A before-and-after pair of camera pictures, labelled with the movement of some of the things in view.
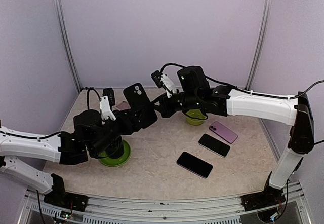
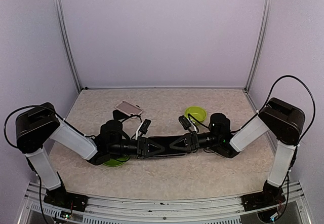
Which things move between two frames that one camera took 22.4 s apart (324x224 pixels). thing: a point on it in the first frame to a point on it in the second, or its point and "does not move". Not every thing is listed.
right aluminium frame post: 261,33 does not move
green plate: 112,162 does not move
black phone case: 139,103 to 165,142
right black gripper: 166,109 to 184,139
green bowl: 195,113 does not move
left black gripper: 135,124 to 145,148
